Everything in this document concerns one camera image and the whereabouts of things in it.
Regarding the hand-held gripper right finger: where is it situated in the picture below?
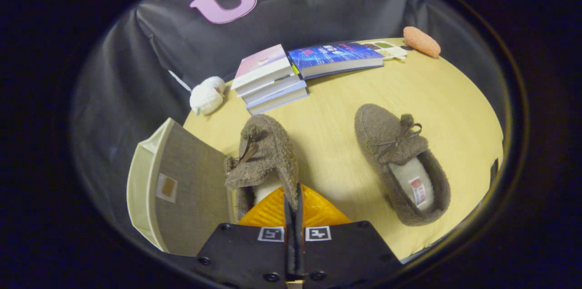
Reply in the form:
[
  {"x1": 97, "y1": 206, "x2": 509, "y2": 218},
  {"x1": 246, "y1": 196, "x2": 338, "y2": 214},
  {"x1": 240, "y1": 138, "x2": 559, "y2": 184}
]
[{"x1": 295, "y1": 183, "x2": 403, "y2": 289}]

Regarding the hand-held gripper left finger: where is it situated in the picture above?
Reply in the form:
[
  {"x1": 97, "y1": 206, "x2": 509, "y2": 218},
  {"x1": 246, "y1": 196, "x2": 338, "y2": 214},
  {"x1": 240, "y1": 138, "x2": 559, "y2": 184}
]
[{"x1": 196, "y1": 184, "x2": 295, "y2": 289}]

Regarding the beige fabric storage box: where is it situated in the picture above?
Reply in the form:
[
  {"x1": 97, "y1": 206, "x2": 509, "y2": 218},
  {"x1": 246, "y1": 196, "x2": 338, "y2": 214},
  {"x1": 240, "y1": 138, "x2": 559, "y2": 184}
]
[{"x1": 127, "y1": 118, "x2": 233, "y2": 257}]

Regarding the brown fuzzy slipper shoe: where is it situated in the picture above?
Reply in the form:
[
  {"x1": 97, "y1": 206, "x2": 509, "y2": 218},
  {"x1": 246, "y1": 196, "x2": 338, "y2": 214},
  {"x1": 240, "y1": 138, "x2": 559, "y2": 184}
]
[
  {"x1": 354, "y1": 104, "x2": 452, "y2": 227},
  {"x1": 225, "y1": 114, "x2": 299, "y2": 222}
]

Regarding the grey-blue book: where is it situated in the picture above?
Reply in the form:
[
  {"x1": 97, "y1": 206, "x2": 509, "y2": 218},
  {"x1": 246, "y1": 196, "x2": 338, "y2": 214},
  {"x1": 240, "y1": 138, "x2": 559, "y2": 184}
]
[
  {"x1": 245, "y1": 81, "x2": 308, "y2": 108},
  {"x1": 248, "y1": 90, "x2": 309, "y2": 116}
]

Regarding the white plush toy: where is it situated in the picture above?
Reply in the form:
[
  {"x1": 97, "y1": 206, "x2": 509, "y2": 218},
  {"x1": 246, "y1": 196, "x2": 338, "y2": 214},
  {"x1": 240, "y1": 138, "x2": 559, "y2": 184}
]
[{"x1": 189, "y1": 76, "x2": 226, "y2": 116}]

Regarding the white book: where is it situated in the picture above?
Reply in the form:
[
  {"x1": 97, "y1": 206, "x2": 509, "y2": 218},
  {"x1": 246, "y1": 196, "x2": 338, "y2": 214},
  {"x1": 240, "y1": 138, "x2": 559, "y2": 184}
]
[{"x1": 237, "y1": 74, "x2": 303, "y2": 99}]

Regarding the pink cover book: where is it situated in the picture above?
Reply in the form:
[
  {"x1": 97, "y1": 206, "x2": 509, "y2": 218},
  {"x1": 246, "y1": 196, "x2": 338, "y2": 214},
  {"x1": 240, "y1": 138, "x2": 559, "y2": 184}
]
[{"x1": 231, "y1": 44, "x2": 294, "y2": 91}]

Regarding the blue cover book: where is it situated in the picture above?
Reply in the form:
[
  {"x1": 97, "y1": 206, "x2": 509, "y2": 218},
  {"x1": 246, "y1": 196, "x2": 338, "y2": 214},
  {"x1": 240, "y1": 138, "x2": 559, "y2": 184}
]
[{"x1": 288, "y1": 41, "x2": 385, "y2": 80}]

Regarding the white green booklet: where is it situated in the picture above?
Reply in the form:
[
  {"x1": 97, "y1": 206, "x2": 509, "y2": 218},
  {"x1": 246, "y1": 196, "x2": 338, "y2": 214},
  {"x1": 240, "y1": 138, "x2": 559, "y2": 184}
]
[{"x1": 361, "y1": 40, "x2": 409, "y2": 60}]

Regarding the black backdrop cloth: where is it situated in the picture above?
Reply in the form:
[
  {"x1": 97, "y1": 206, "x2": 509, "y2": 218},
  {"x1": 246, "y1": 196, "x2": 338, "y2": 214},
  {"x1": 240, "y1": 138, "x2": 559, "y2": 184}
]
[{"x1": 70, "y1": 0, "x2": 510, "y2": 260}]

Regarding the orange fuzzy pouch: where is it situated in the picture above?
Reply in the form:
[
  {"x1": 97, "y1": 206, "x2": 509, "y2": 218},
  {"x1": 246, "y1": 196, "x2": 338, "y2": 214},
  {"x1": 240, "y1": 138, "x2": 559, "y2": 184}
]
[{"x1": 403, "y1": 26, "x2": 442, "y2": 59}]

